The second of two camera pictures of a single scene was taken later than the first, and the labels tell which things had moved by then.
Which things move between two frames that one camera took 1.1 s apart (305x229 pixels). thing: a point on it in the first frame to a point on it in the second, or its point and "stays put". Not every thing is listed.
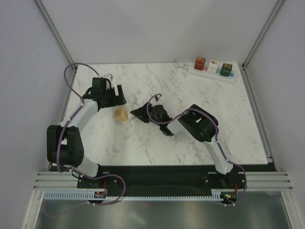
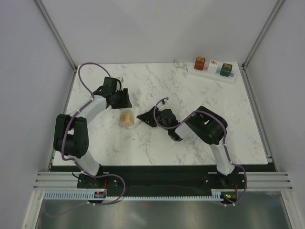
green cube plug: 226,69 stays put
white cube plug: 213,66 stays put
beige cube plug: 121,115 to 127,119
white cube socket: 131,117 to 136,111
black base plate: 164,180 stays put
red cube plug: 199,63 stays put
